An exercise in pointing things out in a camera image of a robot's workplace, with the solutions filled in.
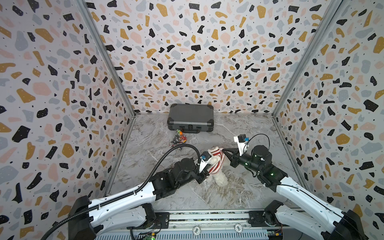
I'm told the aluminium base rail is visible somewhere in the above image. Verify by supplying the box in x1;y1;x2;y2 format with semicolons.
97;209;307;240

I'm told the bag of colourful small parts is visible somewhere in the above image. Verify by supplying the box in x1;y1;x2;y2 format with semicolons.
170;130;187;147

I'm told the dark grey hard case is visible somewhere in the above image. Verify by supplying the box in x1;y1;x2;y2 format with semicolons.
167;104;215;134

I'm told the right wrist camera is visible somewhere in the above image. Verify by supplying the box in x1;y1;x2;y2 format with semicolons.
234;134;250;156

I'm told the white teddy bear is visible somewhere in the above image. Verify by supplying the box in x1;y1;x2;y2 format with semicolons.
208;147;228;187

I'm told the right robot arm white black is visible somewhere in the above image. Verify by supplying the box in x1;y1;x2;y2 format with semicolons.
223;145;367;240

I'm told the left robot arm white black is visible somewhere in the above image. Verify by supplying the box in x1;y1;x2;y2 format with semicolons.
68;158;211;240

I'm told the black corrugated cable conduit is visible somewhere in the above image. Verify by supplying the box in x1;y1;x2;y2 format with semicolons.
40;143;201;240

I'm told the red white striped knitted sweater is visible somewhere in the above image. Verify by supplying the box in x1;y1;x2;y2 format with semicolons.
208;147;225;175

